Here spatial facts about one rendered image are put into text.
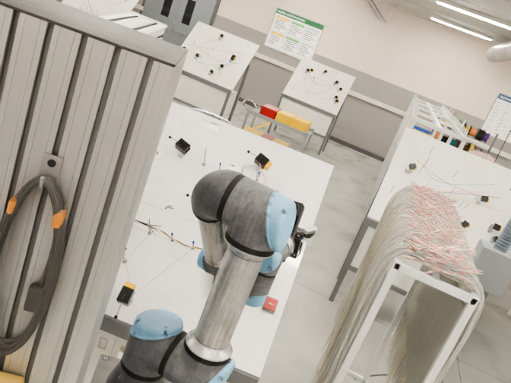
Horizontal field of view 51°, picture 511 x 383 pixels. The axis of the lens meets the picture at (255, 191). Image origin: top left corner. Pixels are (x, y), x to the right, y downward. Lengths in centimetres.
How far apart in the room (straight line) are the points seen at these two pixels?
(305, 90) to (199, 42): 259
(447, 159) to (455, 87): 779
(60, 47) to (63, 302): 39
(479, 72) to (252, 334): 1127
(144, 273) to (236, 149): 71
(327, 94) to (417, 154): 599
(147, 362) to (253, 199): 49
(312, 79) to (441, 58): 324
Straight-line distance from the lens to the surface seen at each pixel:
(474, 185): 522
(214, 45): 935
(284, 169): 248
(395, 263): 220
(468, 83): 1299
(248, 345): 220
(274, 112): 698
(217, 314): 121
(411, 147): 521
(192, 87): 900
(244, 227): 110
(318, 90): 1104
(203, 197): 114
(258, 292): 147
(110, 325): 223
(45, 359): 98
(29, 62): 79
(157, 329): 130
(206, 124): 255
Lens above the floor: 213
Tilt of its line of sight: 17 degrees down
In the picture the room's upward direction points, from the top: 21 degrees clockwise
